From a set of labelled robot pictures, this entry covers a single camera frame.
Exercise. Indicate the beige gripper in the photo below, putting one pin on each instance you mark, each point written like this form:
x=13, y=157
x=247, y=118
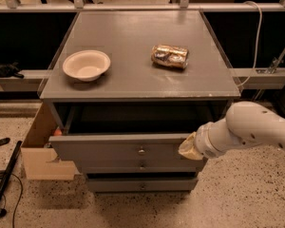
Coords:
x=201, y=142

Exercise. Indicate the grey top drawer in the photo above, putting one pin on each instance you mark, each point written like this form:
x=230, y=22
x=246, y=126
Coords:
x=119, y=132

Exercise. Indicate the grey drawer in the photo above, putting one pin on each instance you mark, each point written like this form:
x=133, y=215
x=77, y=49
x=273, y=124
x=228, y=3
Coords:
x=161, y=184
x=140, y=166
x=119, y=132

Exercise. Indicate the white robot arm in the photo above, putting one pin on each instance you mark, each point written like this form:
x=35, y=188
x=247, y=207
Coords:
x=245, y=125

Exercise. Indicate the grey middle drawer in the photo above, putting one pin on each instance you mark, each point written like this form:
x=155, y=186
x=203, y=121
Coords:
x=140, y=166

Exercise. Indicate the grey drawer cabinet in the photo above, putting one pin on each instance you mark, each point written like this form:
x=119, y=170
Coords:
x=127, y=38

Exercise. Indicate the grey bottom drawer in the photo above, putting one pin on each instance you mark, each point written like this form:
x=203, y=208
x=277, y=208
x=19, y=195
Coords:
x=161, y=184

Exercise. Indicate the crushed gold can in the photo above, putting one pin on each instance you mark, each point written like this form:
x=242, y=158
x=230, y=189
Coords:
x=170, y=56

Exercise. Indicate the white paper bowl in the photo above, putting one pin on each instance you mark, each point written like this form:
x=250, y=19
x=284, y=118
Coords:
x=86, y=65

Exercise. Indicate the orange ball in box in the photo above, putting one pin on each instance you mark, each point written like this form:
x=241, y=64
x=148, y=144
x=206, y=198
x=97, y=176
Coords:
x=57, y=132

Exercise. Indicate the cardboard box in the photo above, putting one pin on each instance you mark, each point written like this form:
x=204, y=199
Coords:
x=41, y=162

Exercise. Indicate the black cloth item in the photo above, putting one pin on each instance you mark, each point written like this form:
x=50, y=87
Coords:
x=10, y=70

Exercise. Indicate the black pole stand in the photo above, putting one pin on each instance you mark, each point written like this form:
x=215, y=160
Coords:
x=5, y=176

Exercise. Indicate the metal railing frame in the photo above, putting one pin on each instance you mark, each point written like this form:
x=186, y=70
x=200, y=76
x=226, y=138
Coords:
x=142, y=3

